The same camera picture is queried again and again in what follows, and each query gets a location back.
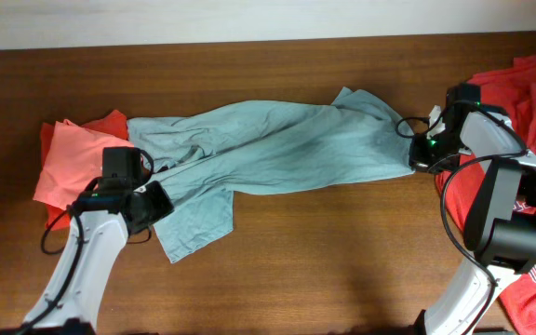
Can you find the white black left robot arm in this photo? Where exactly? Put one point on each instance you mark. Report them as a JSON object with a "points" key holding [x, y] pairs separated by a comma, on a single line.
{"points": [[103, 218]]}

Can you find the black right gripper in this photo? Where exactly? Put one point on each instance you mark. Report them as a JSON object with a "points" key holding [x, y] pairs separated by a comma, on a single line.
{"points": [[418, 160]]}

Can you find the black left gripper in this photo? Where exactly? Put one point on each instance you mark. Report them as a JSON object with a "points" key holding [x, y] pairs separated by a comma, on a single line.
{"points": [[163, 205]]}

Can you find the folded pink shirt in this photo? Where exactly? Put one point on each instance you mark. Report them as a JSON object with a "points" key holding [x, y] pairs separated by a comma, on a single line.
{"points": [[70, 163]]}

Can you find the light blue t-shirt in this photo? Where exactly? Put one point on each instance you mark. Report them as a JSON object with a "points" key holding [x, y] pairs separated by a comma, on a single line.
{"points": [[263, 147]]}

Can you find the folded red shirt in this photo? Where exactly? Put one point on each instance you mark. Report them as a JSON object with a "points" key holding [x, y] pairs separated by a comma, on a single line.
{"points": [[110, 125]]}

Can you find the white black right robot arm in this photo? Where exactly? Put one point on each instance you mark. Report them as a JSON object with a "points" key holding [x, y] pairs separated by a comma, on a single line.
{"points": [[498, 241]]}

